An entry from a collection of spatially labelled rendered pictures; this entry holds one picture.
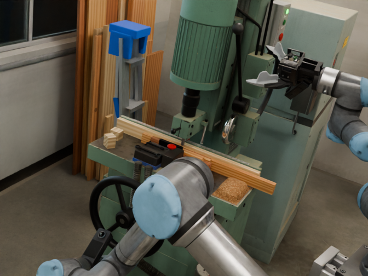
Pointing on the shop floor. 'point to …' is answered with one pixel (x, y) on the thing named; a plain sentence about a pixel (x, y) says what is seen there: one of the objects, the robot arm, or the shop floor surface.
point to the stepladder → (138, 33)
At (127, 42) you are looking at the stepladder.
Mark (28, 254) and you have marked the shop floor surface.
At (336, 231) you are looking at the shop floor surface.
